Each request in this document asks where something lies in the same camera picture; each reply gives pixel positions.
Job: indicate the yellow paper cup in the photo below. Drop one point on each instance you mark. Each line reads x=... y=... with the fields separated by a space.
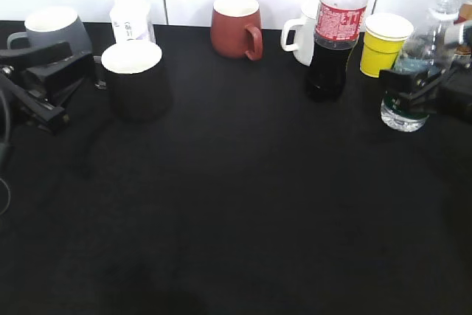
x=384 y=37

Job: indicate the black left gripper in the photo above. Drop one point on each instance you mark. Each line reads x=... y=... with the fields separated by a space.
x=37 y=84

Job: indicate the white purple milk carton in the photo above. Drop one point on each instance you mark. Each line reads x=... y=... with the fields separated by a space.
x=130 y=20

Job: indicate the white ceramic mug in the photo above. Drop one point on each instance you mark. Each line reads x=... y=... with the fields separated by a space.
x=302 y=46

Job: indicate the grey ceramic mug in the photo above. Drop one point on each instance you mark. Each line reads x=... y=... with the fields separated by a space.
x=51 y=25

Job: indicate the red ceramic mug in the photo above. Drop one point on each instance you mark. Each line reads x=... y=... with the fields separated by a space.
x=236 y=29

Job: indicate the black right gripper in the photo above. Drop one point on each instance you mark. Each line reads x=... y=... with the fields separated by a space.
x=453 y=95

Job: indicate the brown drink bottle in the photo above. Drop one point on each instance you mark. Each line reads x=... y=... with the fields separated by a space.
x=464 y=51

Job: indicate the water bottle green label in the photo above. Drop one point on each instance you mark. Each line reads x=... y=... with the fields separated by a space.
x=422 y=51

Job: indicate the black ceramic mug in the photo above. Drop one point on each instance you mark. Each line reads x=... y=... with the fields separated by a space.
x=136 y=80

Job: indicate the cola bottle red label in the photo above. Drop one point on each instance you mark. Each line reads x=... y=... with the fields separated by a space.
x=336 y=32

